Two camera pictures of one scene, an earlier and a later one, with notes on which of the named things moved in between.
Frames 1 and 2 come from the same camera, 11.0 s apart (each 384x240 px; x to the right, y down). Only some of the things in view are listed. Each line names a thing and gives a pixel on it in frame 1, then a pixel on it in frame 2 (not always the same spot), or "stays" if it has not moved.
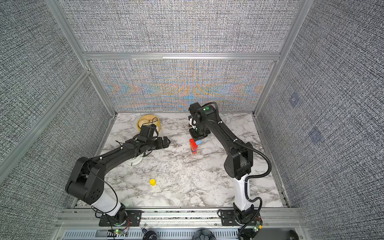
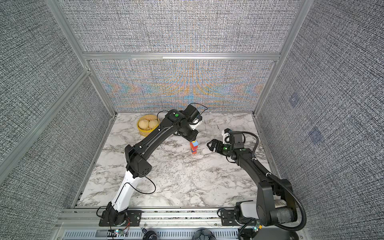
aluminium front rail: x=88 y=219 stays
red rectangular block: x=193 y=146 stays
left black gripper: x=161 y=145 → x=193 y=137
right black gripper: x=195 y=136 → x=215 y=142
